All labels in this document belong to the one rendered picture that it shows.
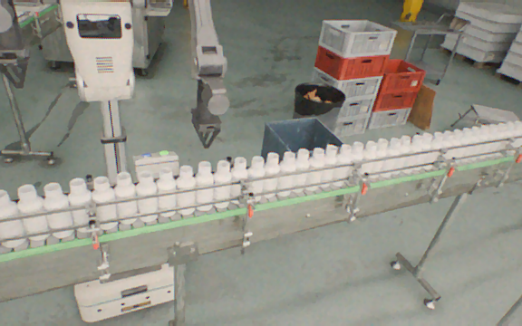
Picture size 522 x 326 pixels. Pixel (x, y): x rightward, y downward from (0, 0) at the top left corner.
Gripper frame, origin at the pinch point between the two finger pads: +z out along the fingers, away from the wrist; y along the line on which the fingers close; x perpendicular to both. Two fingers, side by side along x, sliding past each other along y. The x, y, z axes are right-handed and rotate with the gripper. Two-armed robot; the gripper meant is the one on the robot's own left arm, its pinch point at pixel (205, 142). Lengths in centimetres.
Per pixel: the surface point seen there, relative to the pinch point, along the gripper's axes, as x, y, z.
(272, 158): -22.7, -2.0, 7.9
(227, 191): -6.8, -4.2, 16.9
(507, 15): -657, 351, 29
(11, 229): 52, -4, 18
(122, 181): 24.1, -2.2, 8.4
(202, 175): 1.0, -2.1, 10.4
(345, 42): -179, 174, 23
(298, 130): -72, 58, 37
